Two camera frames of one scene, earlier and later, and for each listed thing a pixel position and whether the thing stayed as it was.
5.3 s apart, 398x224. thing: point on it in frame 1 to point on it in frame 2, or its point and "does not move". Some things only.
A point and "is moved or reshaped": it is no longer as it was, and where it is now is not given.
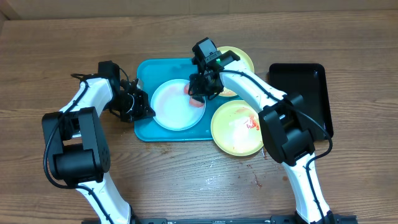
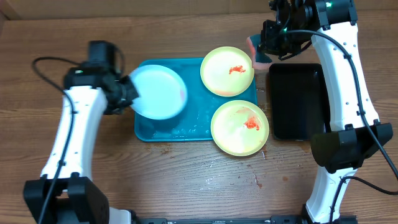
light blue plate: x=171 y=107 is moved or reshaped
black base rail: x=273 y=219 does not move
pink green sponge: x=193 y=101 to x=260 y=60
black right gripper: x=200 y=90 to x=270 y=45
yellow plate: x=236 y=128 does not move
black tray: x=309 y=80 does not move
